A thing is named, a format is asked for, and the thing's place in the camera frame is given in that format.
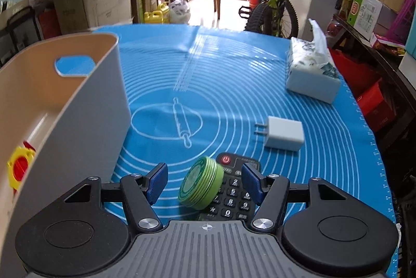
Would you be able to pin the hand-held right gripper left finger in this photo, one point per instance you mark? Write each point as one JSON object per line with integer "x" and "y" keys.
{"x": 157, "y": 183}

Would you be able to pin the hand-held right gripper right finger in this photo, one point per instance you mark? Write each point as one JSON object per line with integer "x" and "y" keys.
{"x": 253, "y": 183}

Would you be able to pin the black remote control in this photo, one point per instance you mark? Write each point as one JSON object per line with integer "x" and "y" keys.
{"x": 234, "y": 196}

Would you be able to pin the green round tin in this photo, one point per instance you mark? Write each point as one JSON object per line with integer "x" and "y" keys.
{"x": 201, "y": 182}

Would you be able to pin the beige plastic storage basket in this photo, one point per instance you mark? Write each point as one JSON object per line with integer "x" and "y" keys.
{"x": 91, "y": 121}

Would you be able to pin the yellow plastic toy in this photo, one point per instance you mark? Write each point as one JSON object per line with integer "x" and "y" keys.
{"x": 13, "y": 178}

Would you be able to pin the white charger plug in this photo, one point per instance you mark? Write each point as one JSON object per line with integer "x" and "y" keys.
{"x": 284, "y": 133}

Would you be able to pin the blue silicone baking mat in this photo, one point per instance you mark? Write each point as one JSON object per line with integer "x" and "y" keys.
{"x": 227, "y": 86}

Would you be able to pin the white tissue box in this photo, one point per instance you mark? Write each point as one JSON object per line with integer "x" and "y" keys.
{"x": 308, "y": 82}

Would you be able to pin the red gift bags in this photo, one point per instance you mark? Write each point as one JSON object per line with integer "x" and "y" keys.
{"x": 370, "y": 95}

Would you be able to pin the yellow plastic jug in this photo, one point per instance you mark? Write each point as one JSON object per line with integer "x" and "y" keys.
{"x": 156, "y": 16}

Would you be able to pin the white plastic bag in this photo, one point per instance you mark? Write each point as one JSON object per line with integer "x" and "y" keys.
{"x": 180, "y": 9}

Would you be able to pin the dark wooden bench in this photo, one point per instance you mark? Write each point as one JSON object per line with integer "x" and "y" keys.
{"x": 390, "y": 66}

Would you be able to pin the plain brown cardboard box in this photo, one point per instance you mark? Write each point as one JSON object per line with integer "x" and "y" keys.
{"x": 70, "y": 14}

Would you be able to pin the oil bottle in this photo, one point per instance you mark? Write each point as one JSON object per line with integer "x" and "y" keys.
{"x": 346, "y": 4}

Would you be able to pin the green and white box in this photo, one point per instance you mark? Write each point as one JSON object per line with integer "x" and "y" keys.
{"x": 364, "y": 14}

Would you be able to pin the black utility cart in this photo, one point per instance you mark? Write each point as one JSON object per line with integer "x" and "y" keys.
{"x": 19, "y": 25}

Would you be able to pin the pink plastic rack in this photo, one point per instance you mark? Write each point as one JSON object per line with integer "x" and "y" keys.
{"x": 403, "y": 24}

